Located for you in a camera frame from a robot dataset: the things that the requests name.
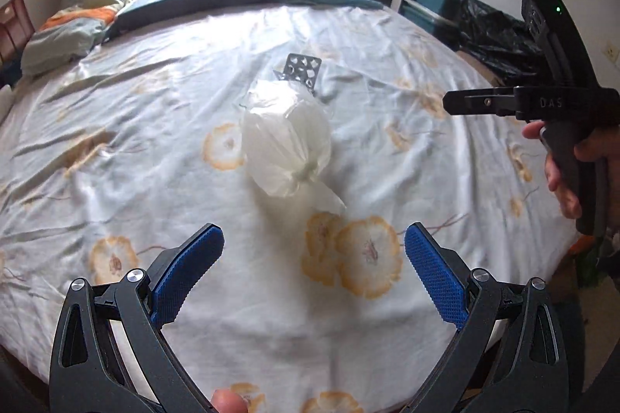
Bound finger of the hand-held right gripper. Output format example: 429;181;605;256
442;86;517;117

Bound large black garbage bag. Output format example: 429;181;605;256
458;0;544;78

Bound orange striped pillow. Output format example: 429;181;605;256
22;3;122;77

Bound person's right hand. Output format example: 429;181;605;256
524;121;620;220

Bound wooden headboard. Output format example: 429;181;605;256
0;0;36;84

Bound floral bedsheet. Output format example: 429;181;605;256
0;1;582;413

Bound white plastic bag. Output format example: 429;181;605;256
241;78;347;215

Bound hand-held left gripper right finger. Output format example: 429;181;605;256
404;221;568;413

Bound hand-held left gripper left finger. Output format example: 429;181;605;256
48;223;224;413

